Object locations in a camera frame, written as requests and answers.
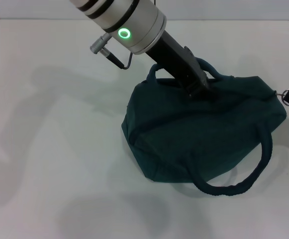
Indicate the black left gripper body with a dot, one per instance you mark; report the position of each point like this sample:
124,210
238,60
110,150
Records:
176,66

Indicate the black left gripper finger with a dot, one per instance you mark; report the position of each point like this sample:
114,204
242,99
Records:
205,90

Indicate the dark teal fabric bag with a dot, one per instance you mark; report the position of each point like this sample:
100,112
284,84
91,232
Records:
204,139

